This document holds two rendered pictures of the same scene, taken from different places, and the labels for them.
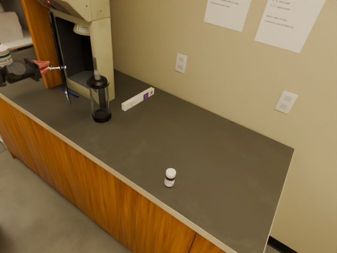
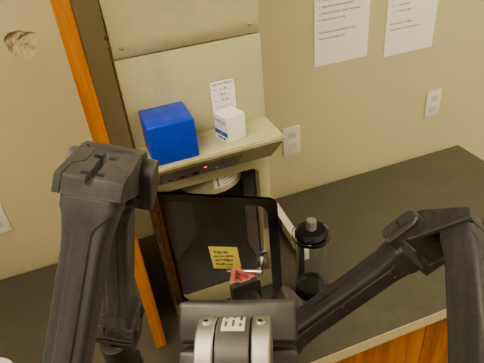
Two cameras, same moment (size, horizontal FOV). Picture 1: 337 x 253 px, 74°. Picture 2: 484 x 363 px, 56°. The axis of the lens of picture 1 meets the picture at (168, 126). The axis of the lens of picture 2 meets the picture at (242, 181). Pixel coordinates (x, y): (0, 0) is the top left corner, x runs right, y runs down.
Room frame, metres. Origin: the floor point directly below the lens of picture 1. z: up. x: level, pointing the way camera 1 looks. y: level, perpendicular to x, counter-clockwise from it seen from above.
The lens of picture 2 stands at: (0.40, 1.18, 2.00)
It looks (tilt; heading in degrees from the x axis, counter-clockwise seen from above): 34 degrees down; 314
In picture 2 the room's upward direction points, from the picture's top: 6 degrees counter-clockwise
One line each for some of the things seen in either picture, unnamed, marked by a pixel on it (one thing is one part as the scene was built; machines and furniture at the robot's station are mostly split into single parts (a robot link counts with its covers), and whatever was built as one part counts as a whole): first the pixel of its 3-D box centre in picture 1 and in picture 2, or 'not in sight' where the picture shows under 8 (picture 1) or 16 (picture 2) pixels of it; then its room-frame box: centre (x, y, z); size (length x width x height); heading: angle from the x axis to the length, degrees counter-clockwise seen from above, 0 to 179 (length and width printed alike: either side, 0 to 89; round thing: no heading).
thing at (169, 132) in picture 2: not in sight; (168, 132); (1.12, 0.65, 1.56); 0.10 x 0.10 x 0.09; 61
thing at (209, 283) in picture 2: (59, 60); (221, 258); (1.06, 0.61, 1.19); 0.30 x 0.01 x 0.40; 29
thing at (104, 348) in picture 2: not in sight; (118, 346); (0.99, 0.96, 1.27); 0.07 x 0.06 x 0.07; 128
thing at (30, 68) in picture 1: (26, 71); (251, 305); (0.90, 0.69, 1.20); 0.07 x 0.07 x 0.10; 61
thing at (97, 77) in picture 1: (98, 79); (311, 229); (0.95, 0.37, 1.18); 0.09 x 0.09 x 0.07
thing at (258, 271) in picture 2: (53, 65); (246, 266); (0.98, 0.60, 1.20); 0.10 x 0.05 x 0.03; 29
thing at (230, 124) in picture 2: not in sight; (230, 124); (1.06, 0.53, 1.54); 0.05 x 0.05 x 0.06; 79
